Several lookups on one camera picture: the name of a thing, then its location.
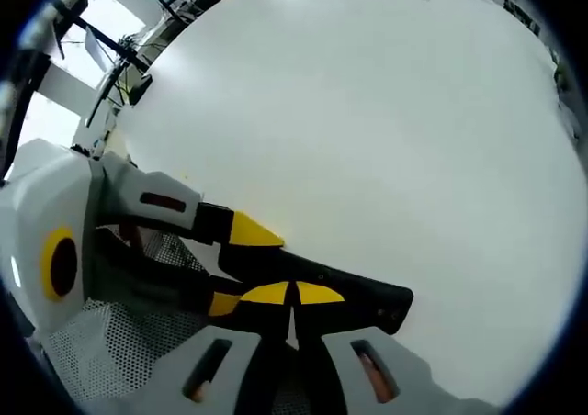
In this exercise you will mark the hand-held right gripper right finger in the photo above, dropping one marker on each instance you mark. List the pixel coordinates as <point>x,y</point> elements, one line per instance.
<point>340,369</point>

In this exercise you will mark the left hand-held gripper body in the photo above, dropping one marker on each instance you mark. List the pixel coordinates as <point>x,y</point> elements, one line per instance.
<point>41,194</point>

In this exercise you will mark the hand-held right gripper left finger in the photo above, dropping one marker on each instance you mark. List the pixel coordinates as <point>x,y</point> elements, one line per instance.
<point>229,355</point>

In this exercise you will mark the white mesh office chair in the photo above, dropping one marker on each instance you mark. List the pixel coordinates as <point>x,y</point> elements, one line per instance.
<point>119,355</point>

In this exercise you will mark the small black pouch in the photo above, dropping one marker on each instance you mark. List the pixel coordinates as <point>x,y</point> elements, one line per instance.
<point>140,89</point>

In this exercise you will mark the grey flat panel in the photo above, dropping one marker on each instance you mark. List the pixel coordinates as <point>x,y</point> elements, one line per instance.
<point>96,50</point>

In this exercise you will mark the black tripod stand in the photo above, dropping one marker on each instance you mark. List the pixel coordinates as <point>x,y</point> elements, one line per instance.
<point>105,40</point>

